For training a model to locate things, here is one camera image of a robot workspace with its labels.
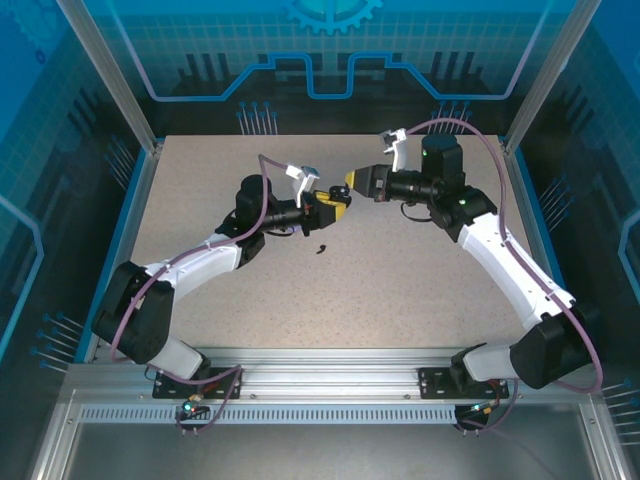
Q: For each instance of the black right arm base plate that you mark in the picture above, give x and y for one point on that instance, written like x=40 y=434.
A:
x=435 y=385

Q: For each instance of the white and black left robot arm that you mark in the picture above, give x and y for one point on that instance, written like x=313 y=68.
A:
x=200 y=260

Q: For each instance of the aluminium side rail blue edge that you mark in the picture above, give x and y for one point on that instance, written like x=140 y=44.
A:
x=522 y=200
x=137 y=200

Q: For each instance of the aluminium mounting rail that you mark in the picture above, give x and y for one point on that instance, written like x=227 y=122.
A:
x=330 y=380

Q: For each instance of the small connector with green light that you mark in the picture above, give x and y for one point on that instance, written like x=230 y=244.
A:
x=190 y=406
x=482 y=407

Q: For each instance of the aluminium frame post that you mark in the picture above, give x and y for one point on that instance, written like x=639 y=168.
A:
x=115 y=75
x=546 y=75

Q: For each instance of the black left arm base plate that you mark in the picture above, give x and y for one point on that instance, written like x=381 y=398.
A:
x=167 y=386

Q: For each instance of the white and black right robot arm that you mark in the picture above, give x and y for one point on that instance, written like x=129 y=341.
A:
x=510 y=270

